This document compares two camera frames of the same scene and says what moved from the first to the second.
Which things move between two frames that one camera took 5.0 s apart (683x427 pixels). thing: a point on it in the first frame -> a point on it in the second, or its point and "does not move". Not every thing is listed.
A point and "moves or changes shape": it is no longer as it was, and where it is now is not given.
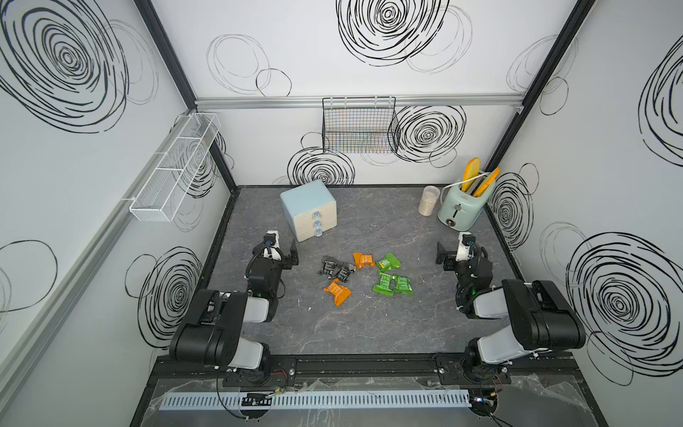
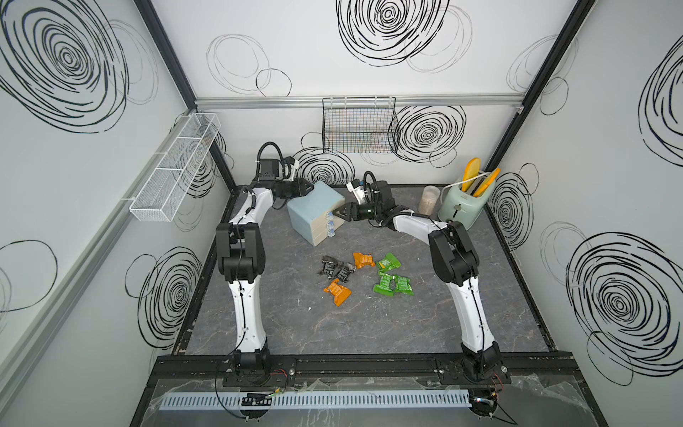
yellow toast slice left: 471,171 does not move
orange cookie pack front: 339,292 does not move
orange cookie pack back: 360,260 does not move
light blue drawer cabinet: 310,209 moves or changes shape
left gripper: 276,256 -> 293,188
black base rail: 548,368 does not move
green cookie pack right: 403,286 does not move
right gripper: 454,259 -> 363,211
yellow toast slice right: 484,187 does not move
